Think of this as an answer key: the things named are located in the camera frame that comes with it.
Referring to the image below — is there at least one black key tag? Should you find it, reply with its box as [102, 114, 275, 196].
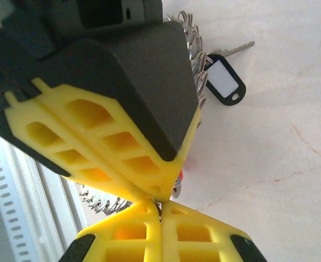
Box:
[205, 53, 247, 106]

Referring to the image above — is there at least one silver keyring disc with rings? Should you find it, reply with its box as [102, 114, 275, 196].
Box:
[78, 10, 208, 218]

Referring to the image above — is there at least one white slotted cable duct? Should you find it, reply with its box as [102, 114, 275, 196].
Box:
[0, 128, 33, 262]

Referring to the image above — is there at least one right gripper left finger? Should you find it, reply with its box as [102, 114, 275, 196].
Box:
[58, 201, 163, 262]

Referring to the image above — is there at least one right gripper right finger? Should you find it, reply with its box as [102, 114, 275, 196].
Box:
[161, 203, 269, 262]

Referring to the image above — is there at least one aluminium mounting rail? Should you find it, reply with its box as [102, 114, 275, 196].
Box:
[10, 141, 89, 262]

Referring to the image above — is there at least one silver key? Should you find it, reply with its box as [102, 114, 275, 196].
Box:
[209, 40, 255, 58]

